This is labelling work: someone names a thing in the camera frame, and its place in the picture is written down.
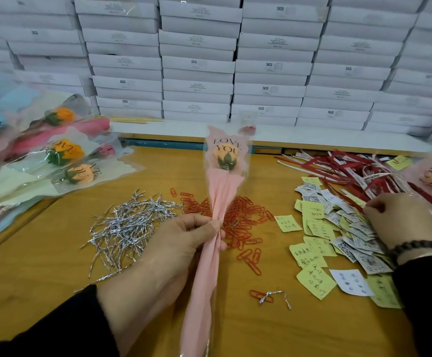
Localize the person's left hand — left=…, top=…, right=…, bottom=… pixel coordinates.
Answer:
left=97, top=213, right=228, bottom=348

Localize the person's right hand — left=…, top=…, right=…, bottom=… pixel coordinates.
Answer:
left=362, top=191, right=432, bottom=254

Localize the pink flower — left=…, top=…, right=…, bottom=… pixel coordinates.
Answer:
left=179, top=124, right=256, bottom=357

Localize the pile of red ribbons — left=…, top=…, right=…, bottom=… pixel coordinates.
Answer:
left=275, top=149, right=432, bottom=247

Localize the pile of yellow white tags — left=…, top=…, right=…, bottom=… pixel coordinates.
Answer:
left=273, top=154, right=416, bottom=311

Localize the pile of flowers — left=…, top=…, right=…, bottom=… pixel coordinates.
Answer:
left=0, top=65, right=140, bottom=238

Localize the person's right forearm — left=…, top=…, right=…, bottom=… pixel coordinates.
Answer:
left=390, top=251, right=432, bottom=357

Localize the person's left forearm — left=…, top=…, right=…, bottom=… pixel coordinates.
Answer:
left=0, top=284, right=122, bottom=357

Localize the pile of silver twist ties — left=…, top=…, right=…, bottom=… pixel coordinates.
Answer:
left=82, top=188, right=183, bottom=284

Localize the pile of orange paper clips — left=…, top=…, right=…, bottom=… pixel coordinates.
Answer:
left=169, top=186, right=293, bottom=311

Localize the long white board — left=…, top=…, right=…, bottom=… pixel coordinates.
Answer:
left=110, top=119, right=432, bottom=155

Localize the wooden sticks bundle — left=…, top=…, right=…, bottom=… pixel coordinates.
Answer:
left=101, top=117, right=165, bottom=125

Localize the black bead bracelet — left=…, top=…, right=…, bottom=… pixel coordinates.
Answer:
left=388, top=239, right=432, bottom=267

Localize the wall of stacked white boxes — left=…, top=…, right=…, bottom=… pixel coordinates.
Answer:
left=0, top=0, right=432, bottom=140

